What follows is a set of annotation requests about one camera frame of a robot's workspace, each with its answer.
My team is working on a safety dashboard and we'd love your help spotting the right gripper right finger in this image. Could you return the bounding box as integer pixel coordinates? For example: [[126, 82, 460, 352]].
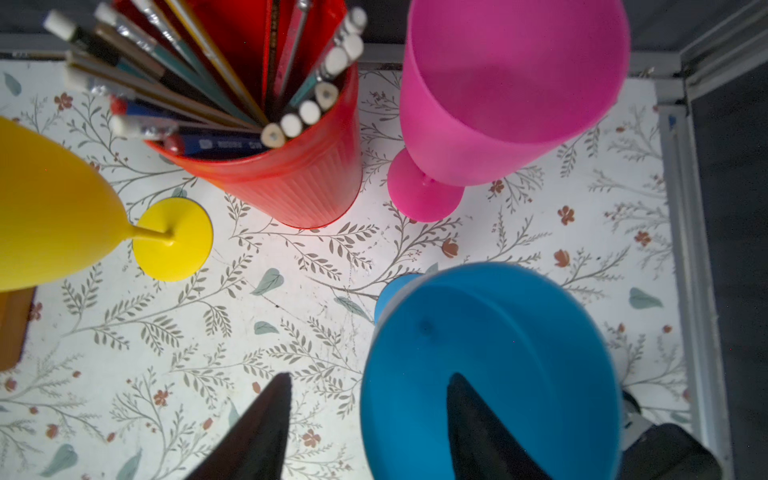
[[446, 373, 549, 480]]

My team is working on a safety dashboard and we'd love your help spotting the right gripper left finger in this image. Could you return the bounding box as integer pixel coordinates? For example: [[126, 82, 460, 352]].
[[188, 373, 292, 479]]

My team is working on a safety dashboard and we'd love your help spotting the blue wine glass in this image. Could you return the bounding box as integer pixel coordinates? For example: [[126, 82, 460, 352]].
[[360, 262, 622, 479]]

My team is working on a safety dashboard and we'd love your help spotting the gold rack with wooden base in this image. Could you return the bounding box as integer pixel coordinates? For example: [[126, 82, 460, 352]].
[[0, 287, 36, 372]]

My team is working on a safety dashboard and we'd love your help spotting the yellow wine glass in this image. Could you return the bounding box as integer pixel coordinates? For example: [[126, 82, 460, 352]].
[[1, 119, 214, 291]]

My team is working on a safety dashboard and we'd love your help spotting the pink wine glass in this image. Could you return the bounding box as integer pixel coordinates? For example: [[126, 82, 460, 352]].
[[387, 0, 630, 222]]

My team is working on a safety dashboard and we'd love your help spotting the black stapler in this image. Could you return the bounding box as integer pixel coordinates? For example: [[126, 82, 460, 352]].
[[617, 390, 723, 480]]

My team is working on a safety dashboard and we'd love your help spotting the red pen cup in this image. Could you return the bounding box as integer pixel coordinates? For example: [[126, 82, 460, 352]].
[[41, 0, 369, 230]]

